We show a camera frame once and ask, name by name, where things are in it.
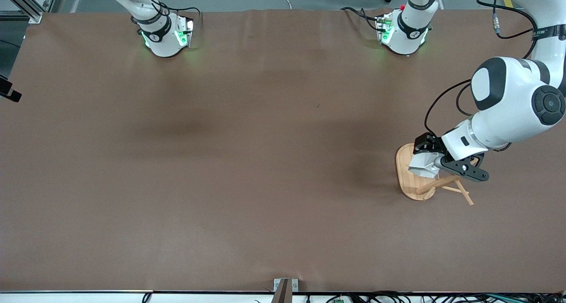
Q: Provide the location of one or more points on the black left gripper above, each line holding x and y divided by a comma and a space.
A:
427, 143

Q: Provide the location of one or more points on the white faceted cup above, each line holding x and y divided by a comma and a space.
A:
422, 166

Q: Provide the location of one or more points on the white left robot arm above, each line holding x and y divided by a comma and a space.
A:
508, 108

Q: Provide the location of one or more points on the wooden cup rack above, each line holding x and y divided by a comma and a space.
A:
404, 179

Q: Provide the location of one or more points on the aluminium frame post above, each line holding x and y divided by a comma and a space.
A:
26, 6

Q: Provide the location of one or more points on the metal bracket with wooden post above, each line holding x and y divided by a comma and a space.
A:
283, 289

